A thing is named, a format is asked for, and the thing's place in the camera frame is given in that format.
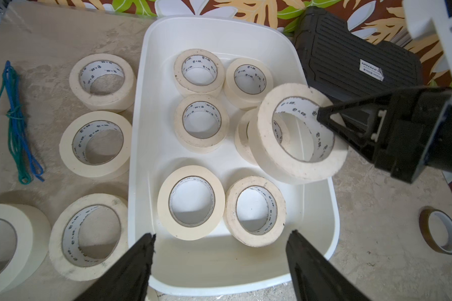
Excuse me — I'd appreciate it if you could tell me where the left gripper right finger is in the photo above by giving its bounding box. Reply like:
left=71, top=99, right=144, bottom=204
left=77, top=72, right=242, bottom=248
left=286, top=230, right=369, bottom=301

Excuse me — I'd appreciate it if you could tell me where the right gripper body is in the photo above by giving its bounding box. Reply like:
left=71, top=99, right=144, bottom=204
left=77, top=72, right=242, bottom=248
left=374, top=87, right=452, bottom=183

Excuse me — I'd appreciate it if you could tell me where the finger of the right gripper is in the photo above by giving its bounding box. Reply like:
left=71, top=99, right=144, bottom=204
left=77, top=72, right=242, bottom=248
left=317, top=89, right=399, bottom=158

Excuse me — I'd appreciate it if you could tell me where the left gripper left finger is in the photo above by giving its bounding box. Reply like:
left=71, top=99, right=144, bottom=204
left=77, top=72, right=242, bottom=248
left=76, top=233, right=156, bottom=300

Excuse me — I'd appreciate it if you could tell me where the masking tape roll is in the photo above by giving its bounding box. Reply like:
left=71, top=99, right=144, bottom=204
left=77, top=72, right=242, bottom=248
left=247, top=83, right=349, bottom=184
left=174, top=94, right=230, bottom=154
left=59, top=111, right=132, bottom=180
left=223, top=58, right=274, bottom=110
left=223, top=176, right=286, bottom=248
left=0, top=204, right=51, bottom=293
left=174, top=48, right=225, bottom=97
left=157, top=166, right=225, bottom=241
left=48, top=193, right=128, bottom=282
left=69, top=53, right=137, bottom=113
left=234, top=109, right=257, bottom=166

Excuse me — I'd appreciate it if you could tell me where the white plastic storage box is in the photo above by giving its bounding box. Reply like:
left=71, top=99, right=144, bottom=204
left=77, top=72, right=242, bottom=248
left=128, top=16, right=340, bottom=297

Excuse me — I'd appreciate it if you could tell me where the black plastic tool case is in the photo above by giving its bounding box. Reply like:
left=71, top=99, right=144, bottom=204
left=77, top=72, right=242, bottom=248
left=293, top=7, right=423, bottom=102

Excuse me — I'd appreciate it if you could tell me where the black rubber ring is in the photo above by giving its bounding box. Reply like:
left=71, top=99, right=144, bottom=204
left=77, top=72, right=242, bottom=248
left=419, top=206, right=452, bottom=256

